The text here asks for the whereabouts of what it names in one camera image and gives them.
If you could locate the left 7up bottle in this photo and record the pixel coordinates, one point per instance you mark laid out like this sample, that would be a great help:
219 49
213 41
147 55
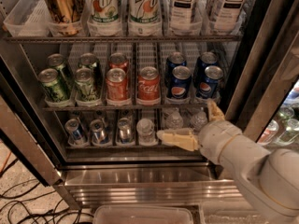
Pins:
104 11

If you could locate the steel fridge door left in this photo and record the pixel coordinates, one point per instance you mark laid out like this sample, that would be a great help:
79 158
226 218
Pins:
17 137

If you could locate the green can front left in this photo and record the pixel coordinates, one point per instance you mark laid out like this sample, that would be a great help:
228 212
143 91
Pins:
54 86

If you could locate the blue silver can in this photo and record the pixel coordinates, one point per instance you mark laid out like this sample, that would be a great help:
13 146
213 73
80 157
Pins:
99 132
74 128

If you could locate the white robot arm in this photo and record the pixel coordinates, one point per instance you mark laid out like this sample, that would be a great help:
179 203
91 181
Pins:
269 181

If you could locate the orange soda can front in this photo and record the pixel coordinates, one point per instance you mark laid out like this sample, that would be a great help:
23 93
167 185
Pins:
117 84

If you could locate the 7up bottle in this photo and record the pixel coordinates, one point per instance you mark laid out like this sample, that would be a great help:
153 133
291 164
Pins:
143 11
104 11

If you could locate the clear water bottle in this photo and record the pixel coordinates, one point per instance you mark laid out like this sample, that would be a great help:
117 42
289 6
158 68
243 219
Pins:
173 119
145 130
197 120

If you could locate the blue pepsi can front left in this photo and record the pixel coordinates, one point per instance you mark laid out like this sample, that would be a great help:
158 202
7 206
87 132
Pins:
180 83

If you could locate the blue pepsi can rear right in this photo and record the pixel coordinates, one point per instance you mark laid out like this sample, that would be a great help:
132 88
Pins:
203 61

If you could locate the stainless steel fridge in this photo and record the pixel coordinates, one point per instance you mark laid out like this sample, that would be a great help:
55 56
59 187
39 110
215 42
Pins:
94 176

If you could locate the blue silver can bottom left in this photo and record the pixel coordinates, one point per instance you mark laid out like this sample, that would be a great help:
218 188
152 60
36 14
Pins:
74 128

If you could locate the blue pepsi can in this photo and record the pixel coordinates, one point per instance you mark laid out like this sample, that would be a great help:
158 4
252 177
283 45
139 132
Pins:
173 60
203 61
180 83
209 82

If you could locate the orange soda can rear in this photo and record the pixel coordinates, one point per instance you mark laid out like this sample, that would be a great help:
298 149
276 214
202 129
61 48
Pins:
119 60

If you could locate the glass fridge door right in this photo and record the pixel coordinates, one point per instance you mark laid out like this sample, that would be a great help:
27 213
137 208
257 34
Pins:
270 71

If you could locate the gold tall can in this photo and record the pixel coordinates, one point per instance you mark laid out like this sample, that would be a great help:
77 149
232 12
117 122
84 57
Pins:
66 13

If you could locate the right 7up bottle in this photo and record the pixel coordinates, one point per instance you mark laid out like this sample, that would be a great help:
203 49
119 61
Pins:
143 11

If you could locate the teas tea bottle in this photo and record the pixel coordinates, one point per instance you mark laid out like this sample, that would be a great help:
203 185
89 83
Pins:
224 14
182 14

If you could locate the green can rear left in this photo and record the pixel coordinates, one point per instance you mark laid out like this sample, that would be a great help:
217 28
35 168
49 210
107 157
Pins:
60 63

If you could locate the clear plastic container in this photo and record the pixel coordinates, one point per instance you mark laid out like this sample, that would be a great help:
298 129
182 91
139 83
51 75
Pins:
229 212
119 214

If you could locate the orange soda can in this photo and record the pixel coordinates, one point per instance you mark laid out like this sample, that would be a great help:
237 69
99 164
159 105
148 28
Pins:
117 84
119 60

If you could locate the clear plastic container left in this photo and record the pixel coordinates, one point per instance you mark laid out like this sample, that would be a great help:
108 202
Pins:
119 214

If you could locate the green can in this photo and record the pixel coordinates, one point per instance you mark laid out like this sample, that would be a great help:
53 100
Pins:
86 85
89 60
60 63
54 86

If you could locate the blue pepsi can rear left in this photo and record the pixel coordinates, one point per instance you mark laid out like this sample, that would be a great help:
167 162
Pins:
173 60

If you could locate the left teas tea bottle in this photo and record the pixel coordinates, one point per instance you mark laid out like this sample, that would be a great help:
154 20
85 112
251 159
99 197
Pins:
182 14

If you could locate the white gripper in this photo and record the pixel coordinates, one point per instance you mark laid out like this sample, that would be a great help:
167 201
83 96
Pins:
216 139

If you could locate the right teas tea bottle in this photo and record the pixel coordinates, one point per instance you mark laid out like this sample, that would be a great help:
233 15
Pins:
224 14

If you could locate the red coca cola can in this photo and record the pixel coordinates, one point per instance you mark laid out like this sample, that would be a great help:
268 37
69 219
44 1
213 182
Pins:
148 84

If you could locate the blue pepsi can front right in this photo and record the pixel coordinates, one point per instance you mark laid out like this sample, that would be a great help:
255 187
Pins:
209 82

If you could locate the empty clear shelf bin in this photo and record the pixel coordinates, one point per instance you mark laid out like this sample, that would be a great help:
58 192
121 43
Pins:
28 18

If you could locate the clear plastic container right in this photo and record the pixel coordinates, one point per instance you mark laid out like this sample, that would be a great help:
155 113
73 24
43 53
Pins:
229 212

